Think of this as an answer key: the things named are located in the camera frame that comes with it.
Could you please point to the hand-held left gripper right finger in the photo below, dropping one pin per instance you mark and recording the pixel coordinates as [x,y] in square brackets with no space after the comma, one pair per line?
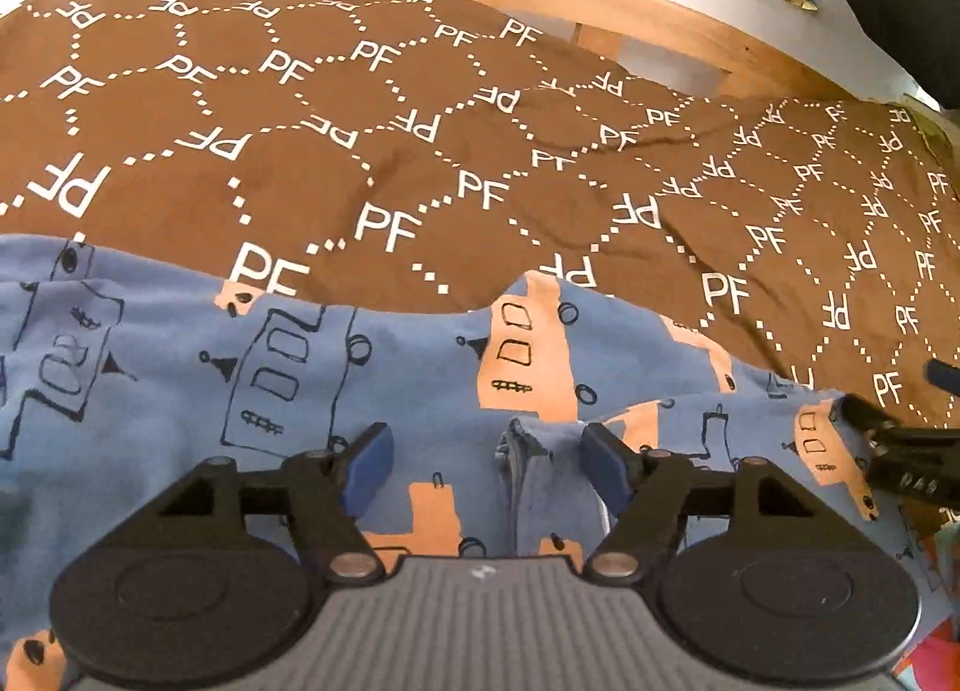
[607,464]

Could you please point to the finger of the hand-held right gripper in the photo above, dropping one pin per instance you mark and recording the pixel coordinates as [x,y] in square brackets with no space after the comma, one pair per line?
[946,374]
[907,462]

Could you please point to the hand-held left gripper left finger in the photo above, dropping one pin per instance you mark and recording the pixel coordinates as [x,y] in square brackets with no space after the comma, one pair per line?
[367,464]

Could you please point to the blue pants with orange print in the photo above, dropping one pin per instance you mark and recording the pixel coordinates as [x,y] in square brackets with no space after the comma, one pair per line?
[187,316]

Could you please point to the green patterned cloth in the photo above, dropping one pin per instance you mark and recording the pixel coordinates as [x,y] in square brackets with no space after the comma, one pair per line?
[934,129]

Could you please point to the brown printed blanket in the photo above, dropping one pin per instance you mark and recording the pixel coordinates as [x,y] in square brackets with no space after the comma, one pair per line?
[450,121]

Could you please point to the wooden bed frame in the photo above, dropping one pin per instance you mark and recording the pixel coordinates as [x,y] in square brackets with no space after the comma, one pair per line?
[660,24]

